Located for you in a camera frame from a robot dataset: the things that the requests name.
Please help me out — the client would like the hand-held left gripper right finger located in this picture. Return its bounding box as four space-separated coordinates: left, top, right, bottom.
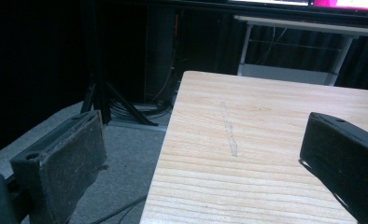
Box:
298 111 368 224

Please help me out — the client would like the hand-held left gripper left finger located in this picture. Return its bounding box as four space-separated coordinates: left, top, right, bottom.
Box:
9 109 108 224

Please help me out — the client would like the black tripod stand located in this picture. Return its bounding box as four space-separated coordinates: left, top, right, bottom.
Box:
79 0 159 127

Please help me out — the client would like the strip of clear tape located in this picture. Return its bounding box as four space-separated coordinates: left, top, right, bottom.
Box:
219 101 239 158

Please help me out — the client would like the white metal rack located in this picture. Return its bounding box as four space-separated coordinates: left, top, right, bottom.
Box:
234 15 368 87

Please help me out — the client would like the monitor with pink screen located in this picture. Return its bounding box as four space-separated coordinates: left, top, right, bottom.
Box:
309 0 368 12

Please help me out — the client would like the monitor with white screen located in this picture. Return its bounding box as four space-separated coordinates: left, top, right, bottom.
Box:
227 0 311 7

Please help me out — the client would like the black cable on floor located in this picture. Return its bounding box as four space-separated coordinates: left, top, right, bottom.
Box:
90 194 149 224

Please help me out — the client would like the bundle of dark cables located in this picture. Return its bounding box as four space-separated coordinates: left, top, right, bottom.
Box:
109 96 174 120

